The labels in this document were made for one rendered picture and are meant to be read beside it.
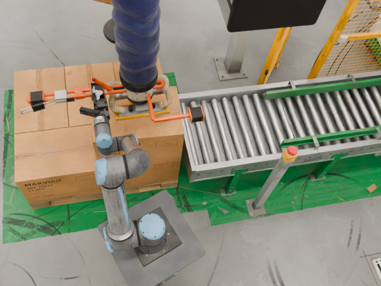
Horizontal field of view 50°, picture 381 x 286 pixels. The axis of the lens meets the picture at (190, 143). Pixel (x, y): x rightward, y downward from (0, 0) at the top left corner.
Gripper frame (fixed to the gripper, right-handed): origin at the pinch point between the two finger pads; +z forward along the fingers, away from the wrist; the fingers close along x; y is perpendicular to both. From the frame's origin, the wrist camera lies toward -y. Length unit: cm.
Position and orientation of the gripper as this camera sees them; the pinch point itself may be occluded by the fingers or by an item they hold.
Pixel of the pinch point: (93, 92)
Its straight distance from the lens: 252.5
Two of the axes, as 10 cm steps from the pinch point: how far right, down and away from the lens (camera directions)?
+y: 9.7, -1.5, 1.8
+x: 0.9, -4.9, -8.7
